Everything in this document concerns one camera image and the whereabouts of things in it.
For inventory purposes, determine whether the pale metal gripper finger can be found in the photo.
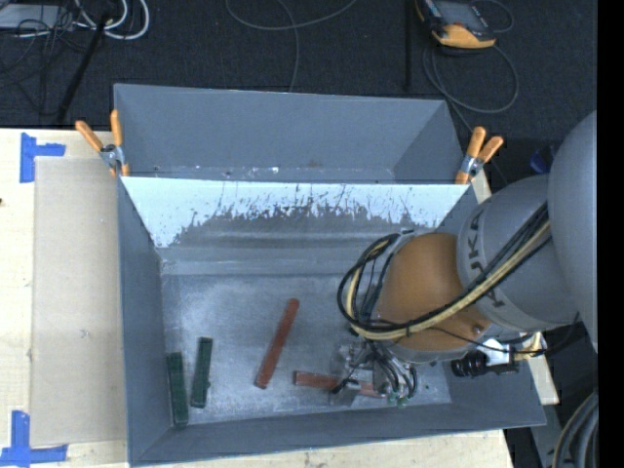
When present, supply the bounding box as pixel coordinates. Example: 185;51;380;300
328;380;375;408
333;344;366;377

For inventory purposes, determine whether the red-brown block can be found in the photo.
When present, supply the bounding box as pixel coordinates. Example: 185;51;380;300
292;370;384;400
253;297;301;391

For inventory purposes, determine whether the dark green flat block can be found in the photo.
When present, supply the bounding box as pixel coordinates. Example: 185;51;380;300
165;351;190;429
189;336;215;410

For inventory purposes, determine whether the grey metal bin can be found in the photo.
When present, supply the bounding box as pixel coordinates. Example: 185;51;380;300
112;83;548;467

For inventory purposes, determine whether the pale wood flat board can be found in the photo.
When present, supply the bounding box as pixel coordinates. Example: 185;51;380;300
28;156;129;449

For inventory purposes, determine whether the black cylinder on white bracket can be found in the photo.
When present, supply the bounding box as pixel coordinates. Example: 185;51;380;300
449;336;548;379

